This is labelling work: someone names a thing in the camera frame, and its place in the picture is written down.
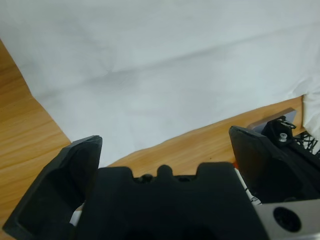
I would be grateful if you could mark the white Unitree t-shirt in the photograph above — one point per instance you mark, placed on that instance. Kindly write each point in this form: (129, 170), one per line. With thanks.
(160, 62)

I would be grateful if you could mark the dark camera post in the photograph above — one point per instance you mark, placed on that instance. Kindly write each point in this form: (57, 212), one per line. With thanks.
(273, 128)

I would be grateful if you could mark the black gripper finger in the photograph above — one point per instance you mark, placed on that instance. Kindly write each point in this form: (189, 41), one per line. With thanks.
(260, 170)
(55, 190)

